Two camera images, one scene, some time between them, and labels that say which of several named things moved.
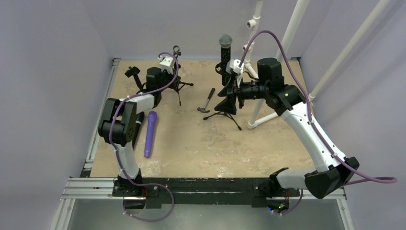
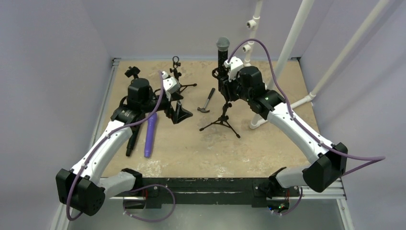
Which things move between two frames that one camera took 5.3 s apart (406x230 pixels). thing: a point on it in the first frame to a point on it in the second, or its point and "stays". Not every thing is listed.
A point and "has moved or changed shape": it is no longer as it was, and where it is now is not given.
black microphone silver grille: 225,41 has moved or changed shape
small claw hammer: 204,109 stays
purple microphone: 152,118 stays
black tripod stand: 176,86 has moved or changed shape
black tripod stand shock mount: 226,104 to 223,119
